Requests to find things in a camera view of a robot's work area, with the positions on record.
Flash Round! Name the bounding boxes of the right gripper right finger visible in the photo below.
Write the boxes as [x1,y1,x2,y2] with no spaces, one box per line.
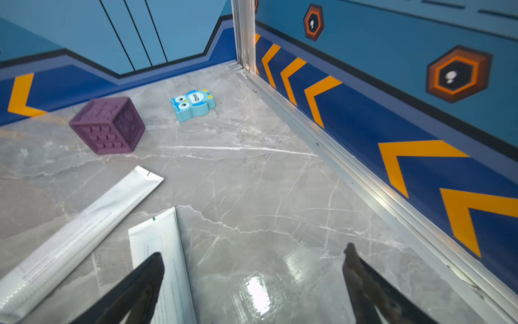
[342,243,436,323]

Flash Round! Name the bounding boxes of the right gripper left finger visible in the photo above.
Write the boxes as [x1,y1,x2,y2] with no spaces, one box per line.
[73,252,165,324]

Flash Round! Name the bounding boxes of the dark blue cap tube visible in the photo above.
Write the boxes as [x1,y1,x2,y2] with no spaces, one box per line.
[128,207,197,323]

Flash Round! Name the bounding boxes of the purple cube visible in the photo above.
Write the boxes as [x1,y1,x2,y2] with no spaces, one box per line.
[69,97,145,155]

